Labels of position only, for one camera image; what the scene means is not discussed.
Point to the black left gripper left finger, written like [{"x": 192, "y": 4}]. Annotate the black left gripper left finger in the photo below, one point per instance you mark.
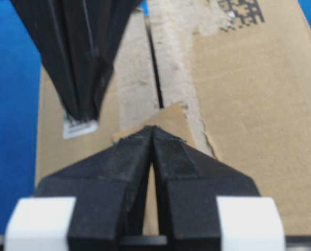
[{"x": 88, "y": 205}]

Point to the blue table cloth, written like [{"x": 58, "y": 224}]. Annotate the blue table cloth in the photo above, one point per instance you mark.
[{"x": 20, "y": 67}]

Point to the closed brown cardboard box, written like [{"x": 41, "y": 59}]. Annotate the closed brown cardboard box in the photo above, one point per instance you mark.
[{"x": 241, "y": 70}]

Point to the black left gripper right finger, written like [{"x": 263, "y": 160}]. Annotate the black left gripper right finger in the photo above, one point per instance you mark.
[{"x": 204, "y": 204}]

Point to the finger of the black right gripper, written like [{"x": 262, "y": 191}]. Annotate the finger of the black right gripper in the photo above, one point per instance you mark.
[
  {"x": 44, "y": 21},
  {"x": 95, "y": 30}
]

